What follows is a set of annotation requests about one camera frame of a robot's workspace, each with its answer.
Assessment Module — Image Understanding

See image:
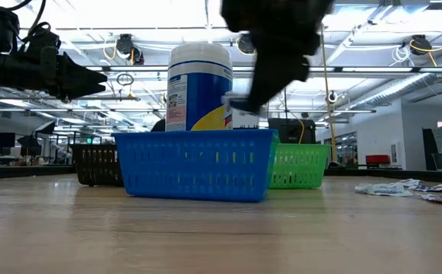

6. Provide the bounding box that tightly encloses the black ceiling cable reel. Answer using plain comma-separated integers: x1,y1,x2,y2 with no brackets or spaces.
116,33,135,55
237,33,256,55
409,33,433,57

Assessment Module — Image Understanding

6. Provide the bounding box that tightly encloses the blue plastic basket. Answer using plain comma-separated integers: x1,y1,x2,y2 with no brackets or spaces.
112,128,281,202

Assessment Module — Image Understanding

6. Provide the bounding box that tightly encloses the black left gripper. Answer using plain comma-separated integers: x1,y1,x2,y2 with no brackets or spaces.
0,46,108,102

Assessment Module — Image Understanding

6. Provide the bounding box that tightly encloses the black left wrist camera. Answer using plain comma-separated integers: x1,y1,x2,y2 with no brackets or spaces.
24,22,62,54

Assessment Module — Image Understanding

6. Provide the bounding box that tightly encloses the blue yellow wipes canister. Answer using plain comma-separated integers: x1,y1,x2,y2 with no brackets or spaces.
165,42,234,132

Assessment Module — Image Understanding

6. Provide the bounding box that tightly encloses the black studio lamp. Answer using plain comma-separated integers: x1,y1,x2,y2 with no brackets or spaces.
17,135,43,158

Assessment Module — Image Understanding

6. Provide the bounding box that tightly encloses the red cabinet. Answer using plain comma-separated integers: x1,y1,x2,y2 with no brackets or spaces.
364,155,392,167

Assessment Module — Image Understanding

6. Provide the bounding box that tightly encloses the dark partition panel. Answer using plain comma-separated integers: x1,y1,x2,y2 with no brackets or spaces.
421,128,440,171

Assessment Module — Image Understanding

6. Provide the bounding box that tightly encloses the orange hanging cable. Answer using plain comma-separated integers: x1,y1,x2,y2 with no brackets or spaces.
318,22,339,164

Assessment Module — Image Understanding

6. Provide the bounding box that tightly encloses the green plastic basket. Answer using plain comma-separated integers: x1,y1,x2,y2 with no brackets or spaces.
269,142,332,190

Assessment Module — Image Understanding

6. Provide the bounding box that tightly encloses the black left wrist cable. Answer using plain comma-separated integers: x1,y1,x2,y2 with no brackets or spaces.
5,0,52,45

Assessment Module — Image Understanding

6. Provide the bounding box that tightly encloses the black softbox lamp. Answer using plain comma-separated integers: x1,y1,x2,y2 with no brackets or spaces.
33,119,57,135

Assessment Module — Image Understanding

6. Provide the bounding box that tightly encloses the black plastic basket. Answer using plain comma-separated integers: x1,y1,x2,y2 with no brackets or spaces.
71,143,125,187

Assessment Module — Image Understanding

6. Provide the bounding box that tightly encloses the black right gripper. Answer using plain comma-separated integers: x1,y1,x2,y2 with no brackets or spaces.
230,28,323,113

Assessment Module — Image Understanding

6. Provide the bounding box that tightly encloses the black monitor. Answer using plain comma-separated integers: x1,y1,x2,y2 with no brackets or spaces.
0,132,16,148

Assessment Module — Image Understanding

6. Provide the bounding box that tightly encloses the black computer tower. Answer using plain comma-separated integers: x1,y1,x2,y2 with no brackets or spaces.
268,117,316,145

